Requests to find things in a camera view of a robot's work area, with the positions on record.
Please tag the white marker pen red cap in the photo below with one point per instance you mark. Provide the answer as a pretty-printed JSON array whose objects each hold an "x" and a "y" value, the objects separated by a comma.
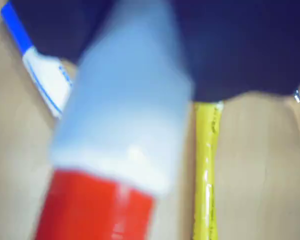
[{"x": 120, "y": 120}]

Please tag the white marker pen blue cap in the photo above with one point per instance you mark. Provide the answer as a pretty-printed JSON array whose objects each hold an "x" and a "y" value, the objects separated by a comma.
[{"x": 47, "y": 77}]

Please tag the yellow sachet with teal end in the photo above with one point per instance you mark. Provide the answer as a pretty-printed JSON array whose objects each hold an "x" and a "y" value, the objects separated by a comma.
[{"x": 205, "y": 170}]

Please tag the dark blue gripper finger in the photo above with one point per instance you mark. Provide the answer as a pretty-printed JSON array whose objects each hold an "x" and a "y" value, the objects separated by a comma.
[
  {"x": 62, "y": 27},
  {"x": 240, "y": 45}
]

